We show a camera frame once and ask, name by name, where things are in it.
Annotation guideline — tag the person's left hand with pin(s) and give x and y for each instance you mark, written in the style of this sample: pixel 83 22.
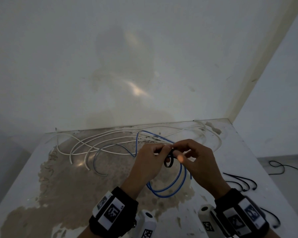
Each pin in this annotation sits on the person's left hand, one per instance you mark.
pixel 146 166

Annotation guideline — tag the person's right hand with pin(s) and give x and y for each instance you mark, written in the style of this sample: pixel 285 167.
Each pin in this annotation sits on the person's right hand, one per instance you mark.
pixel 203 168

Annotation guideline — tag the person's right forearm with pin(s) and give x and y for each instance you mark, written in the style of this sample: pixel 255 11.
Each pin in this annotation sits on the person's right forearm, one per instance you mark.
pixel 272 234

